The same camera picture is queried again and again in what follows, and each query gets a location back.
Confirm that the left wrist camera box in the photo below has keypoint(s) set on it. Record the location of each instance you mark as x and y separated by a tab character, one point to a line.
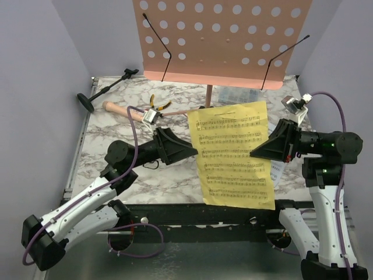
150	116

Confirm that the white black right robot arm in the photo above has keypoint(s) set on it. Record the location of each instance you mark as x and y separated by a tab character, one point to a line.
329	255

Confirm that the pink toy microphone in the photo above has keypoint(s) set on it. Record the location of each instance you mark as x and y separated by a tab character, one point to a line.
111	107

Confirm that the white paper sheet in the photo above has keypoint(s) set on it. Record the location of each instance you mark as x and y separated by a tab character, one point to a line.
277	168

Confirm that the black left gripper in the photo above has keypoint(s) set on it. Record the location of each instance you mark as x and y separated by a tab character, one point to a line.
170	147

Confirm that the black microphone stand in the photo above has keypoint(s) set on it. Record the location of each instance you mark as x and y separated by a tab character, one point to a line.
87	102

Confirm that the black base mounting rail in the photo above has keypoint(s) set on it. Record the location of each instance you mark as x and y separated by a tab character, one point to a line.
183	223

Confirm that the clear plastic organizer box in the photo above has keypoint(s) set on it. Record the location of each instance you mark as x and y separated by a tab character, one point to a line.
237	95

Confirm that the yellow sheet music page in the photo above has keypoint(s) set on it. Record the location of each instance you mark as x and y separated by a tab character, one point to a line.
224	138

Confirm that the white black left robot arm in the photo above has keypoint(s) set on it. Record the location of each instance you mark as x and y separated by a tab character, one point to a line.
47	239

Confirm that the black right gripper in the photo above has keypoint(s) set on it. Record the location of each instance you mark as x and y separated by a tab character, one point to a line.
292	140

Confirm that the pink perforated music stand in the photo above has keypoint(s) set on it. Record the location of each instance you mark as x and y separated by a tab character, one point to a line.
245	44

